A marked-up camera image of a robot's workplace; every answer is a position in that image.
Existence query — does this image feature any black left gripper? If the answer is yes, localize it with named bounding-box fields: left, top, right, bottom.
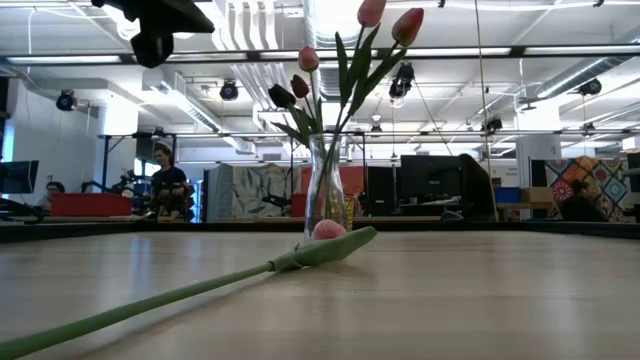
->
left=91, top=0, right=216, bottom=70

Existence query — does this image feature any black artificial tulip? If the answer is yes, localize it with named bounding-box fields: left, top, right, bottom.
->
left=267, top=83, right=321, bottom=151

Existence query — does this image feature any pink leafless artificial tulip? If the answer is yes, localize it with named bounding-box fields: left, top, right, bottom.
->
left=297, top=46, right=331, bottom=151

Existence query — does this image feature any clear glass vase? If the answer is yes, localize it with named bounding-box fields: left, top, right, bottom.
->
left=303, top=132, right=350, bottom=240

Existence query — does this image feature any person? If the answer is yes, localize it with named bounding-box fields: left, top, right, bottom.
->
left=558, top=179, right=609, bottom=223
left=37, top=180, right=66, bottom=212
left=149, top=145, right=191, bottom=220

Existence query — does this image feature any leaf patterned panel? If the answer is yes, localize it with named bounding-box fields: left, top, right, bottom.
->
left=207, top=162, right=302, bottom=220

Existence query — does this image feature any red storage bin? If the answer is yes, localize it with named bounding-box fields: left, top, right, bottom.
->
left=49, top=192, right=134, bottom=217

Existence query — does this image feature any red partition panel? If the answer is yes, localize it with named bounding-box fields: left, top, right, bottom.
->
left=292, top=165, right=367, bottom=217

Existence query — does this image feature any black computer monitor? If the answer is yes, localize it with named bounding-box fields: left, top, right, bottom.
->
left=0, top=159, right=40, bottom=195
left=399, top=153, right=466, bottom=204

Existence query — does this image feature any blue storage bin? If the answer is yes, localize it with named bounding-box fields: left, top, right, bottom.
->
left=493, top=187, right=522, bottom=204

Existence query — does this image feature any cardboard box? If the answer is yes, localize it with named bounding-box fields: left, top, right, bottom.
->
left=520, top=187, right=555, bottom=204

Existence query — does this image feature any colourful patterned quilt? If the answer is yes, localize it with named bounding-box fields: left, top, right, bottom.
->
left=543, top=155, right=632, bottom=223

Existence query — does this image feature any silver ventilation duct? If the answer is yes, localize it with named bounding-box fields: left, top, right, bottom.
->
left=302, top=0, right=374, bottom=49

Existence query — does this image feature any yellow hanging cord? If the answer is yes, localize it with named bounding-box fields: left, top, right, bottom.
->
left=473, top=0, right=500, bottom=221

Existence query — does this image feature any black aluminium table frame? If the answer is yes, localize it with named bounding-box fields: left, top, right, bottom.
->
left=0, top=219, right=640, bottom=244

